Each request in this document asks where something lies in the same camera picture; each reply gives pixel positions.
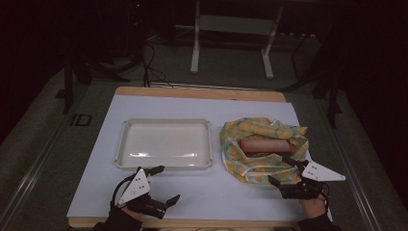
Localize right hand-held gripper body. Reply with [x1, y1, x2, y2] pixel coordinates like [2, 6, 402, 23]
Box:
[278, 159, 347, 200]

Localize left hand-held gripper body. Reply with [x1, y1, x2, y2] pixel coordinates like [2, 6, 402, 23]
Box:
[117, 167, 168, 220]

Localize pink brown sausage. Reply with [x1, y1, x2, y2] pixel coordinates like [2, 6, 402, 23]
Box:
[239, 138, 294, 155]

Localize yellow green patterned cloth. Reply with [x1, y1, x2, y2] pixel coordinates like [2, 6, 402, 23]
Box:
[218, 116, 311, 186]

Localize person's left hand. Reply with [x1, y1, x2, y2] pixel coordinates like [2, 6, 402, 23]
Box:
[115, 203, 144, 223]

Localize person's right hand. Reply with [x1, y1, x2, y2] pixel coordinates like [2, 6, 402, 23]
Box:
[297, 193, 329, 219]

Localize white plastic tray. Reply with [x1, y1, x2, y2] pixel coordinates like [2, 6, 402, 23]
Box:
[114, 117, 215, 170]

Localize white table mat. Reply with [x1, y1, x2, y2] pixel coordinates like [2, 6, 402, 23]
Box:
[65, 94, 318, 223]

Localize black tripod stand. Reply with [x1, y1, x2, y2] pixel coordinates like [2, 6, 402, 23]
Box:
[55, 52, 131, 116]
[278, 30, 344, 130]

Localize wooden table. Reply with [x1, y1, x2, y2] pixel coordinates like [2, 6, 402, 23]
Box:
[65, 86, 318, 230]

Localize white metal stand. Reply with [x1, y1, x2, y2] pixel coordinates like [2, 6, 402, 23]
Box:
[190, 0, 286, 81]

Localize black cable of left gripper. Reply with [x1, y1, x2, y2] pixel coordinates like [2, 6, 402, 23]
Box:
[110, 173, 140, 212]

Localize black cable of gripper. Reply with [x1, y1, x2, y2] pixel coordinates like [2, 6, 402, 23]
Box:
[319, 181, 334, 223]
[110, 173, 140, 212]

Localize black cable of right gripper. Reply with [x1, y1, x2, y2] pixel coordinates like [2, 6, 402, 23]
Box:
[319, 181, 334, 223]

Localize black floor cables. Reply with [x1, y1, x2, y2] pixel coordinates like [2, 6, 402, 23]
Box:
[140, 38, 176, 89]

